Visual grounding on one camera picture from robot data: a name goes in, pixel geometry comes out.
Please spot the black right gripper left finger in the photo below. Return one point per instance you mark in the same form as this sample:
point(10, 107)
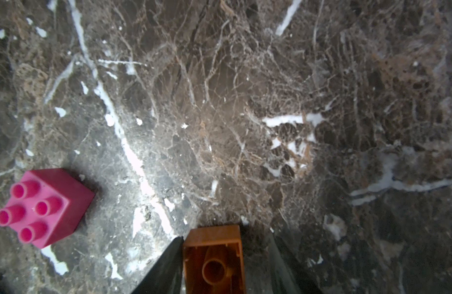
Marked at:
point(165, 277)

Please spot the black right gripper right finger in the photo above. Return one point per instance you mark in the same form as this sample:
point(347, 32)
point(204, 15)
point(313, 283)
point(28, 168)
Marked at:
point(288, 276)

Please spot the orange lego brick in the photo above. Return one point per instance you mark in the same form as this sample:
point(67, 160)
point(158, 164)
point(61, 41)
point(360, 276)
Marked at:
point(213, 261)

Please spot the pink lego brick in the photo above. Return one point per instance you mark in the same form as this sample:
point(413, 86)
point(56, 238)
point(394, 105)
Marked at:
point(45, 206)

